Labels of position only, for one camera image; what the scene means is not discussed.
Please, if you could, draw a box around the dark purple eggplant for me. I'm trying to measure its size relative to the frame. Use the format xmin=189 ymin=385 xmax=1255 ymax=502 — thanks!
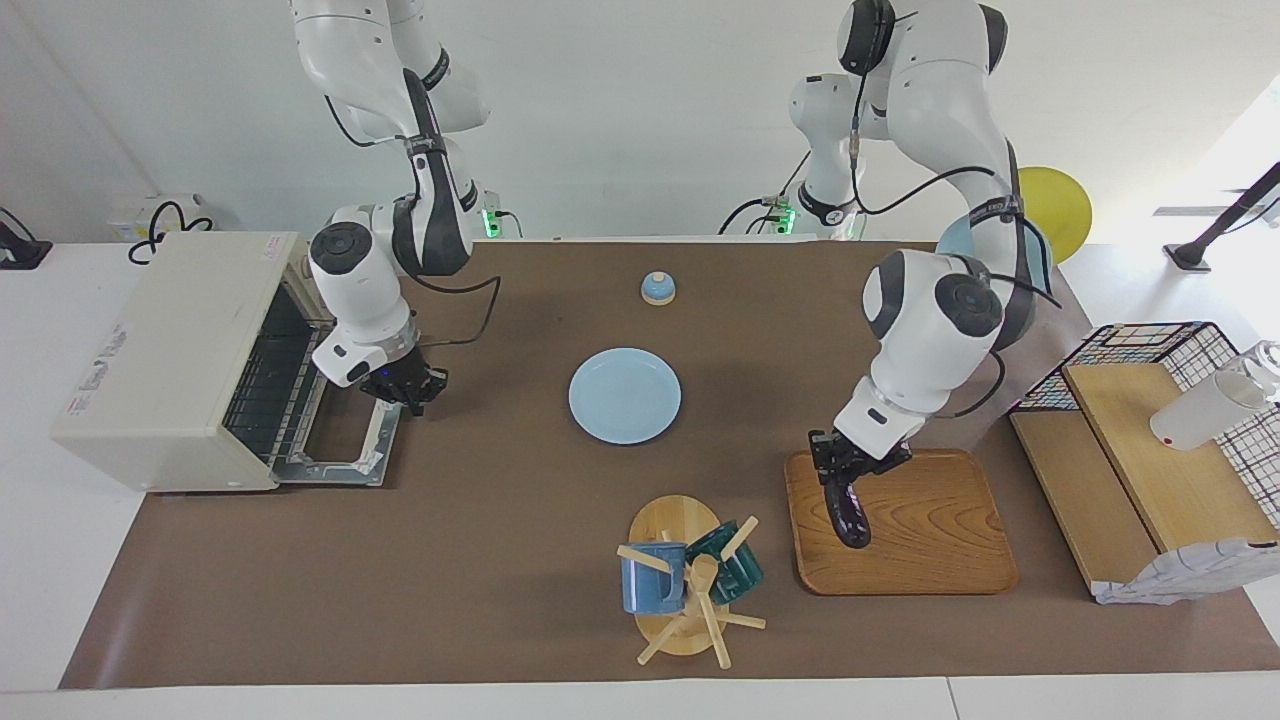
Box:
xmin=822 ymin=470 xmax=873 ymax=549

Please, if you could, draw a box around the glass oven door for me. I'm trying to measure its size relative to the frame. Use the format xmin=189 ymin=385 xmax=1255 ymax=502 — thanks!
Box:
xmin=270 ymin=385 xmax=403 ymax=488

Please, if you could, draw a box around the cream toaster oven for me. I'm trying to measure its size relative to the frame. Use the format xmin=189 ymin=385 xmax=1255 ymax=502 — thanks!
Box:
xmin=50 ymin=232 xmax=341 ymax=493

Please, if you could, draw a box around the wooden serving tray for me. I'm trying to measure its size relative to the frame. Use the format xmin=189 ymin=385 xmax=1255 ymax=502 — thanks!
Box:
xmin=783 ymin=448 xmax=1019 ymax=597

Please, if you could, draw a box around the dark green ceramic mug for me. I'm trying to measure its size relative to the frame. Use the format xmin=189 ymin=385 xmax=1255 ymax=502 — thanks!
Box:
xmin=686 ymin=520 xmax=766 ymax=605

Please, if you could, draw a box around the wooden mug tree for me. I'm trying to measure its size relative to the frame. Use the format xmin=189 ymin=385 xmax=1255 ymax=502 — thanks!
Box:
xmin=616 ymin=494 xmax=768 ymax=669

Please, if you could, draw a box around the brown table mat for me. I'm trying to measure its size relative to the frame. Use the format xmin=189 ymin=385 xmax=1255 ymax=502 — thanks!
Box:
xmin=58 ymin=240 xmax=1280 ymax=691

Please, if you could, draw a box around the blue ceramic mug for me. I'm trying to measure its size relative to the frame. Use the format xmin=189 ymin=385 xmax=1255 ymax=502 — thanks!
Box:
xmin=620 ymin=541 xmax=689 ymax=615

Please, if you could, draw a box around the light blue racked plate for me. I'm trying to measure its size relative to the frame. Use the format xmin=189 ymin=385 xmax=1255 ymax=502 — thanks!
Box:
xmin=937 ymin=213 xmax=1054 ymax=296

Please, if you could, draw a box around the wooden shelf box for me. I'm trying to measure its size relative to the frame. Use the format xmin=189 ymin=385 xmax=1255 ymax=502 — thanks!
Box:
xmin=1008 ymin=362 xmax=1280 ymax=601

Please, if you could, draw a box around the white power strip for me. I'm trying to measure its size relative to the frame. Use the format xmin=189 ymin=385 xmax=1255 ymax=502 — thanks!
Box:
xmin=108 ymin=193 xmax=213 ymax=241

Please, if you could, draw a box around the yellow plate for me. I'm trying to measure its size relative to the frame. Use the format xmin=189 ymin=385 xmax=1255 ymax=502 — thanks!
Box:
xmin=1015 ymin=166 xmax=1093 ymax=265

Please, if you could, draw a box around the white checked cloth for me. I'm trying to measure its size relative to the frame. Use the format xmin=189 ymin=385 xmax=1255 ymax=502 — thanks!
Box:
xmin=1092 ymin=537 xmax=1280 ymax=606

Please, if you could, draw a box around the white cup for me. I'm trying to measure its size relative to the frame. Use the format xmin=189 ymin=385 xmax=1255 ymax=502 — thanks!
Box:
xmin=1149 ymin=340 xmax=1280 ymax=451

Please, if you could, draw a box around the black stand pole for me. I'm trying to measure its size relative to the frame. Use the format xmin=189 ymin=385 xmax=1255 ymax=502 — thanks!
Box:
xmin=1163 ymin=160 xmax=1280 ymax=273

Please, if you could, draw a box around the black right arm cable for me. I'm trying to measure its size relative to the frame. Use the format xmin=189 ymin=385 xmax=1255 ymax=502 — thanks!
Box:
xmin=325 ymin=95 xmax=501 ymax=346

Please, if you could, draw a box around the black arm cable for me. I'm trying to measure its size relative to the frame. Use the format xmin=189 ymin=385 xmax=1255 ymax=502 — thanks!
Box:
xmin=845 ymin=70 xmax=1063 ymax=419
xmin=325 ymin=95 xmax=501 ymax=346

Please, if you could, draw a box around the wire oven rack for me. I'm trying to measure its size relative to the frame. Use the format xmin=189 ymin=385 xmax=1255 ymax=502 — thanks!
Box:
xmin=222 ymin=290 xmax=336 ymax=463

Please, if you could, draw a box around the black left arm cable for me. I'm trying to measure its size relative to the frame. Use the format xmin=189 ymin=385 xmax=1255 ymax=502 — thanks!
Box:
xmin=845 ymin=70 xmax=1063 ymax=419

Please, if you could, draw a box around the black left base cable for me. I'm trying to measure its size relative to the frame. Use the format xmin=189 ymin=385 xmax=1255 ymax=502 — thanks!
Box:
xmin=718 ymin=150 xmax=813 ymax=236

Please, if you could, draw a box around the black oven power cable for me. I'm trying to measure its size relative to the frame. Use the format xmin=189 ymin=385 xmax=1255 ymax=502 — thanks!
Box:
xmin=128 ymin=200 xmax=214 ymax=266

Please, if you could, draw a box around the black wire basket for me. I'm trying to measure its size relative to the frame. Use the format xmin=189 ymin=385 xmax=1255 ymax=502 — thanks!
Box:
xmin=1007 ymin=321 xmax=1280 ymax=531

